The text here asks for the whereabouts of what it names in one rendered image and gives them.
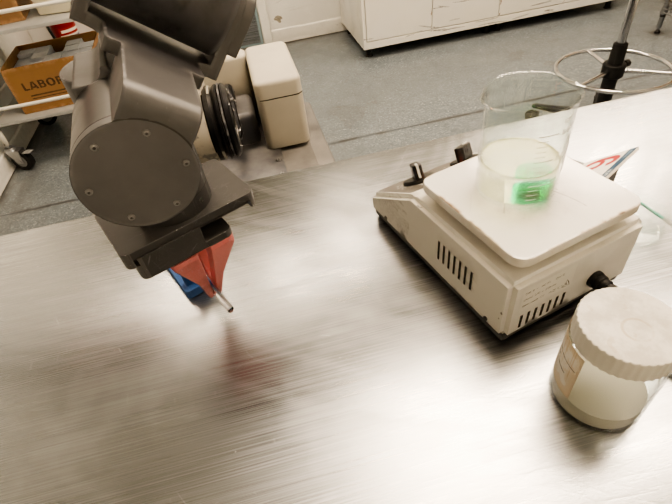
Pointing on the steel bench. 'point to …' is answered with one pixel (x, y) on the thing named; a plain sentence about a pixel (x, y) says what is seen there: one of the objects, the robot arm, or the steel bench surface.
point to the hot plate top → (572, 225)
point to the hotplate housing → (479, 284)
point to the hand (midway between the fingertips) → (210, 284)
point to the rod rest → (186, 285)
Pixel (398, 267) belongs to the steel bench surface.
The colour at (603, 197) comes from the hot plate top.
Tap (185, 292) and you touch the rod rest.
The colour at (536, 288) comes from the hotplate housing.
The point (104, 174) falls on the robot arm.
